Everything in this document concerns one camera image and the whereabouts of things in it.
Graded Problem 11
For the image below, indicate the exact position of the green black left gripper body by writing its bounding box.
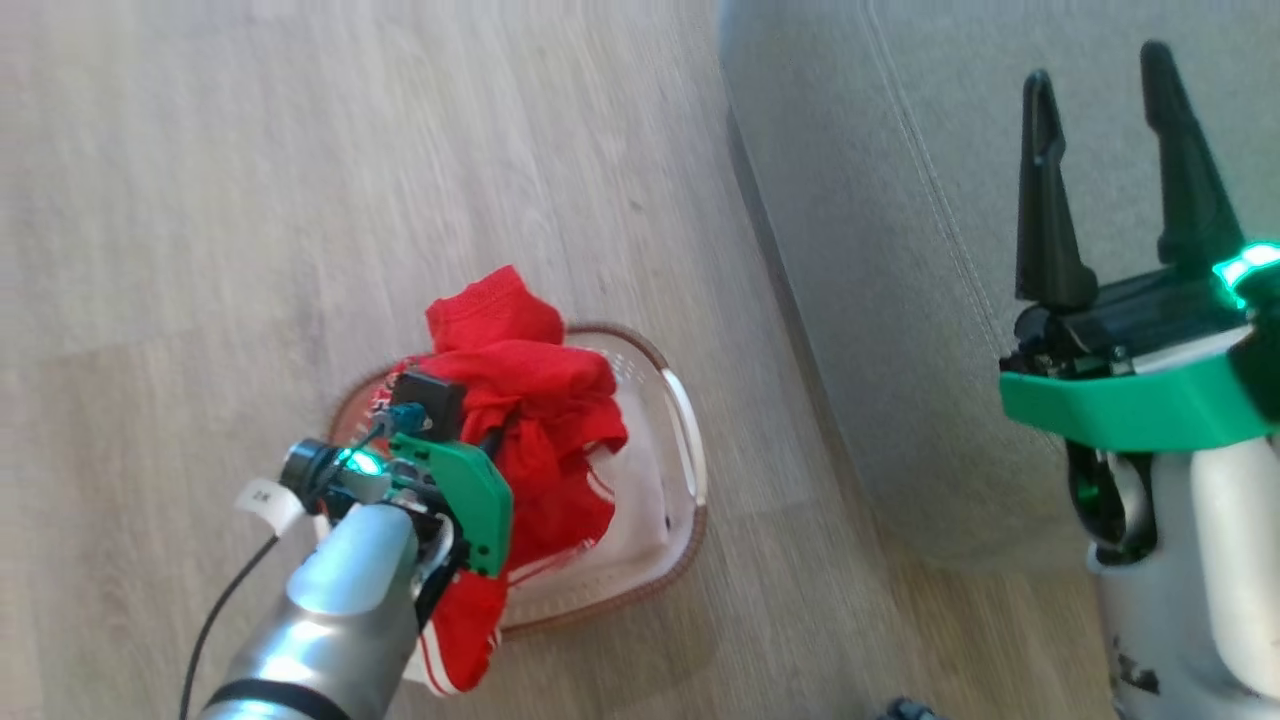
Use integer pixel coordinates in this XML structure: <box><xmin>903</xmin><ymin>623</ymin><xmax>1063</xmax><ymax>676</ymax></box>
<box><xmin>333</xmin><ymin>432</ymin><xmax>516</xmax><ymax>626</ymax></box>

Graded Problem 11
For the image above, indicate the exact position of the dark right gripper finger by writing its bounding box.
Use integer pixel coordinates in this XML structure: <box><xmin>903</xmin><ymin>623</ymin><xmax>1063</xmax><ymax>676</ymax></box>
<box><xmin>1014</xmin><ymin>69</ymin><xmax>1100</xmax><ymax>312</ymax></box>
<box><xmin>1139</xmin><ymin>40</ymin><xmax>1247</xmax><ymax>271</ymax></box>

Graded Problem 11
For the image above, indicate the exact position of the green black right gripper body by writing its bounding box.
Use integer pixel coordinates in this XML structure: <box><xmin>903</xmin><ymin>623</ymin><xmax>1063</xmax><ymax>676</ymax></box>
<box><xmin>999</xmin><ymin>242</ymin><xmax>1280</xmax><ymax>453</ymax></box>

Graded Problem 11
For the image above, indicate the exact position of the red clothing with white stripes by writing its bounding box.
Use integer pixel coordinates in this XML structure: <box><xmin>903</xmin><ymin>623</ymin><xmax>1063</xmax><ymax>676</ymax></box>
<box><xmin>375</xmin><ymin>265</ymin><xmax>630</xmax><ymax>696</ymax></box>

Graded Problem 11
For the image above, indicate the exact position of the white laundry basket brown rim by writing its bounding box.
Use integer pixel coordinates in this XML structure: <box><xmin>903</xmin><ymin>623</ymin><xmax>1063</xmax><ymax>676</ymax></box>
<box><xmin>325</xmin><ymin>321</ymin><xmax>710</xmax><ymax>634</ymax></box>

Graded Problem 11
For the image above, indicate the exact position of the grey fabric sofa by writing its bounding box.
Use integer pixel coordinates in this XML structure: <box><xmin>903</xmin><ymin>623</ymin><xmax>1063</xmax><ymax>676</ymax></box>
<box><xmin>717</xmin><ymin>0</ymin><xmax>1280</xmax><ymax>573</ymax></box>

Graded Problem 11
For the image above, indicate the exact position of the black round cable plug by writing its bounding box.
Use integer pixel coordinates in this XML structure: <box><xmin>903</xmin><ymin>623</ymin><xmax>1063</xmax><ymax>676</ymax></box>
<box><xmin>279</xmin><ymin>438</ymin><xmax>337</xmax><ymax>494</ymax></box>

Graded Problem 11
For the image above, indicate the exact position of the white cable label tag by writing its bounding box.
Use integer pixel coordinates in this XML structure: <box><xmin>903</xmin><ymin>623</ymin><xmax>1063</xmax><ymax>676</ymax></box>
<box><xmin>235</xmin><ymin>478</ymin><xmax>307</xmax><ymax>537</ymax></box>

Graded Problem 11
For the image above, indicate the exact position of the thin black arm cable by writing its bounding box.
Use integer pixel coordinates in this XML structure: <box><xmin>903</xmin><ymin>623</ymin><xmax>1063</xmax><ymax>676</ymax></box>
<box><xmin>178</xmin><ymin>534</ymin><xmax>282</xmax><ymax>720</ymax></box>

